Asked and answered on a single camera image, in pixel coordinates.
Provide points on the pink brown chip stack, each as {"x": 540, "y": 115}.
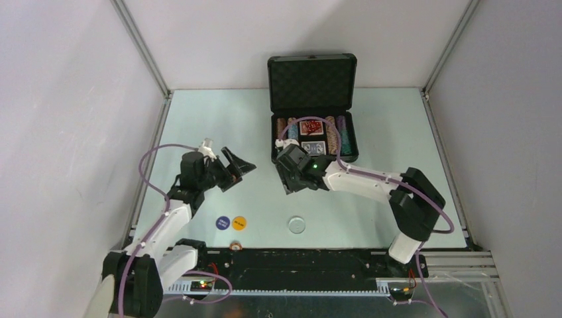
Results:
{"x": 332, "y": 136}

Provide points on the blue playing card deck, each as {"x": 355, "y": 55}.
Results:
{"x": 314, "y": 148}

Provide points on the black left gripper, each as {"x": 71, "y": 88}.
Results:
{"x": 236, "y": 167}

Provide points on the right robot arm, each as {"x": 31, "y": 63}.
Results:
{"x": 415, "y": 203}

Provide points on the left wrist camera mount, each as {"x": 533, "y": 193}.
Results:
{"x": 205, "y": 148}

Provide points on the orange poker chip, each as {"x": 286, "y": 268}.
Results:
{"x": 235, "y": 246}

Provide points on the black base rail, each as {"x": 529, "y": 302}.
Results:
{"x": 309, "y": 270}

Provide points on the yellow big blind button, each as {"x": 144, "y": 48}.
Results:
{"x": 239, "y": 223}

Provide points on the purple green chip stack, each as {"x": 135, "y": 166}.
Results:
{"x": 345, "y": 141}

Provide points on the red dice set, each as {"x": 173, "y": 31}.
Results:
{"x": 311, "y": 128}

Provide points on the blue orange chip stack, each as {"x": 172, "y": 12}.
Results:
{"x": 292, "y": 132}

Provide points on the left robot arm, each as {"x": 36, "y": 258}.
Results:
{"x": 135, "y": 278}

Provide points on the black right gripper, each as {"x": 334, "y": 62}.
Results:
{"x": 288, "y": 186}

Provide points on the blue small blind button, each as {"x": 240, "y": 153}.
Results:
{"x": 222, "y": 223}

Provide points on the black poker case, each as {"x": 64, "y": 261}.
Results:
{"x": 312, "y": 88}

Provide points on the clear dealer button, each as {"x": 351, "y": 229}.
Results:
{"x": 296, "y": 225}

